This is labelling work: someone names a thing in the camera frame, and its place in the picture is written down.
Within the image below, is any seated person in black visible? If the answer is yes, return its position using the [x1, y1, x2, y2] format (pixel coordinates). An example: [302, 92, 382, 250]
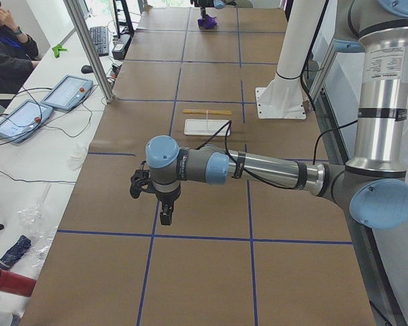
[0, 2, 39, 94]

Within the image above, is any clear plastic wrap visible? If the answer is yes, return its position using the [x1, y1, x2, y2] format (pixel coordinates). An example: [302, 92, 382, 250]
[17, 183, 58, 272]

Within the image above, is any dark blue folded cloth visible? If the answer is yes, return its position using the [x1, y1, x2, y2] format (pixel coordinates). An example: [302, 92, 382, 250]
[0, 235, 31, 270]

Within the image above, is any purple towel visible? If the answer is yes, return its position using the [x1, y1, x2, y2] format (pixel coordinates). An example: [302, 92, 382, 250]
[197, 14, 218, 29]

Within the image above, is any teach pendant tablet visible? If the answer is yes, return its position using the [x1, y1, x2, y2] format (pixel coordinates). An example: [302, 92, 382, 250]
[0, 100, 53, 143]
[41, 75, 93, 112]

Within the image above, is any black braided cable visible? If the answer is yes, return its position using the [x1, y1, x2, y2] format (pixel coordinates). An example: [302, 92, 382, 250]
[195, 118, 360, 191]

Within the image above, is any red cylinder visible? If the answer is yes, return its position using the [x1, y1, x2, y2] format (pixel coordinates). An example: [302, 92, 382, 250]
[0, 269, 37, 297]

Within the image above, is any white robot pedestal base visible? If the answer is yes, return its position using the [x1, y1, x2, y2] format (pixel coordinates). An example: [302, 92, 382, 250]
[256, 0, 327, 120]

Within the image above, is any black keyboard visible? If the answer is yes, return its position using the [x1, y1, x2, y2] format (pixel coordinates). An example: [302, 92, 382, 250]
[89, 26, 109, 56]

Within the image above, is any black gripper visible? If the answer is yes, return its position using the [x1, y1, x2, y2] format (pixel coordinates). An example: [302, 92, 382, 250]
[156, 185, 181, 225]

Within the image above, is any teach pendant tablet far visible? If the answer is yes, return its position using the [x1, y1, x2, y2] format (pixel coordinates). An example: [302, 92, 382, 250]
[41, 75, 93, 112]

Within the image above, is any grey aluminium frame post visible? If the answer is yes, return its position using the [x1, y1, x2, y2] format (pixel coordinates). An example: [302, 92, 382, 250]
[64, 0, 114, 103]

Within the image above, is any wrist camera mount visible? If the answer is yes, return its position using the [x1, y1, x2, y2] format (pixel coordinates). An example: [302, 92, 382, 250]
[129, 160, 155, 199]

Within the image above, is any teach pendant tablet near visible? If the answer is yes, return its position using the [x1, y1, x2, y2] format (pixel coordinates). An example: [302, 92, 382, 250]
[0, 100, 53, 143]

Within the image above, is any green clamp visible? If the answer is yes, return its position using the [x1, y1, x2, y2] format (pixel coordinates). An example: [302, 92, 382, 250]
[52, 44, 67, 58]

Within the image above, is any white towel rack base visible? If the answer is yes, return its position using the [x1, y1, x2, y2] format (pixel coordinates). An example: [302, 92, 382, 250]
[184, 119, 229, 137]

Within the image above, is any black box with label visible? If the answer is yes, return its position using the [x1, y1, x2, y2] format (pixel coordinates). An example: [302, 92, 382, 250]
[112, 34, 132, 60]

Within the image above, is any black computer mouse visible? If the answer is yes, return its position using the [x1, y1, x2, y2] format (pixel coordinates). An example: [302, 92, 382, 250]
[81, 65, 93, 74]

